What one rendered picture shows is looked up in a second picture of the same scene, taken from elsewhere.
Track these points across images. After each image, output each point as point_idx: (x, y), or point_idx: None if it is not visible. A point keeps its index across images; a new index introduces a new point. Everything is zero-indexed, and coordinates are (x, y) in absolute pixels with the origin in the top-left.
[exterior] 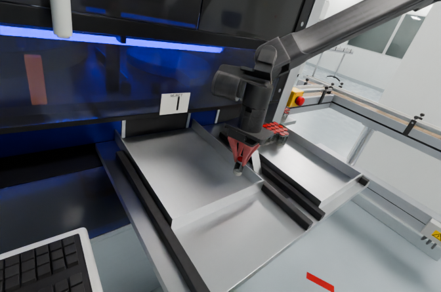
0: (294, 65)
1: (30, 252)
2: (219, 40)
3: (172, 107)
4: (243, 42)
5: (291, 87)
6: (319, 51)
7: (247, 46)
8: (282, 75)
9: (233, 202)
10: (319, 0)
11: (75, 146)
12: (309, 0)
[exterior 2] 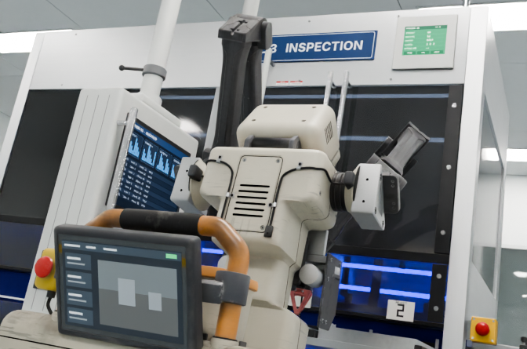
0: (330, 235)
1: None
2: (337, 249)
3: (297, 300)
4: (362, 251)
5: (462, 308)
6: (337, 220)
7: (368, 254)
8: (330, 245)
9: None
10: (459, 208)
11: None
12: (444, 211)
